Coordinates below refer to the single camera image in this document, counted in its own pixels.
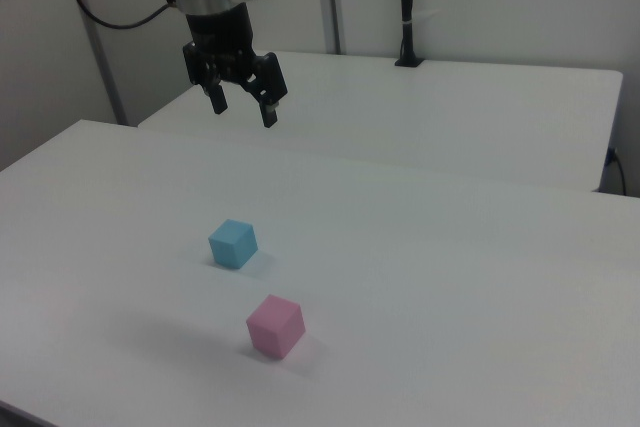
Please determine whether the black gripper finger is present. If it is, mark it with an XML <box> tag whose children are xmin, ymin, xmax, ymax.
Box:
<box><xmin>241</xmin><ymin>50</ymin><xmax>290</xmax><ymax>130</ymax></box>
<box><xmin>181</xmin><ymin>40</ymin><xmax>230</xmax><ymax>116</ymax></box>

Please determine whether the blue cube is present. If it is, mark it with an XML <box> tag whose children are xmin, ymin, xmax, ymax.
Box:
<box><xmin>207</xmin><ymin>218</ymin><xmax>259</xmax><ymax>271</ymax></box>

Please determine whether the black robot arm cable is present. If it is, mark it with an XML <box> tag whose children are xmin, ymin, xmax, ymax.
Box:
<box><xmin>71</xmin><ymin>0</ymin><xmax>177</xmax><ymax>30</ymax></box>

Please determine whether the black camera stand pole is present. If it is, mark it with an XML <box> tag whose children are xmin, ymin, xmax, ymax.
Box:
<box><xmin>394</xmin><ymin>0</ymin><xmax>427</xmax><ymax>69</ymax></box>

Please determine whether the black wall power cable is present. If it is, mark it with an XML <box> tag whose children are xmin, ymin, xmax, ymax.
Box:
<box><xmin>607</xmin><ymin>145</ymin><xmax>629</xmax><ymax>196</ymax></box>

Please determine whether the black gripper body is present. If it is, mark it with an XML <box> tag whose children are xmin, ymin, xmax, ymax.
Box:
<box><xmin>184</xmin><ymin>3</ymin><xmax>257</xmax><ymax>84</ymax></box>

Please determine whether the white side table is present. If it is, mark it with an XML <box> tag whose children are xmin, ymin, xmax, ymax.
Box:
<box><xmin>136</xmin><ymin>50</ymin><xmax>625</xmax><ymax>194</ymax></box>

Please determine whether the pink cube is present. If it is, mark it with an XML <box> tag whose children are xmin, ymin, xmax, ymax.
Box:
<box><xmin>245</xmin><ymin>293</ymin><xmax>307</xmax><ymax>362</ymax></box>

